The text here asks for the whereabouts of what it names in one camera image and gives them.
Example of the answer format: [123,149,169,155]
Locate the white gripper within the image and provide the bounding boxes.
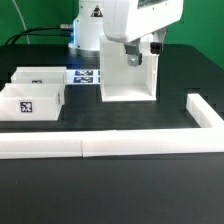
[103,0,184,67]

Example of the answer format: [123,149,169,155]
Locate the white drawer cabinet frame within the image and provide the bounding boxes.
[100,34,159,102]

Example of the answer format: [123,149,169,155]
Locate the white front drawer box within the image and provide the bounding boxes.
[0,83,64,121]

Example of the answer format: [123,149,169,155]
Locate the white drawer box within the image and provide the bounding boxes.
[0,83,64,121]
[11,67,66,84]

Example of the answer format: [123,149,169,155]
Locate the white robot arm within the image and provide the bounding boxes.
[69,0,184,66]

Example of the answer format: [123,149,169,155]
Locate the white rear drawer box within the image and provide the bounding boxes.
[11,67,66,84]

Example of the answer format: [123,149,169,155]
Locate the white marker sheet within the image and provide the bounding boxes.
[65,69,100,85]

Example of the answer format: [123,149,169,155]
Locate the white side fence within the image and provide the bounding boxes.
[186,93,224,128]

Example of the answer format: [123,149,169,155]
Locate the white front fence right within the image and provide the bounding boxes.
[82,128,224,157]

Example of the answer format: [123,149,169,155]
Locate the white front fence left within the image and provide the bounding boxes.
[0,132,83,159]

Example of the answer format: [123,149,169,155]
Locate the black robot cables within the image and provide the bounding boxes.
[3,23,75,46]

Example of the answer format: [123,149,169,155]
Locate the white thin cable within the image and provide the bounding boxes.
[11,0,31,45]

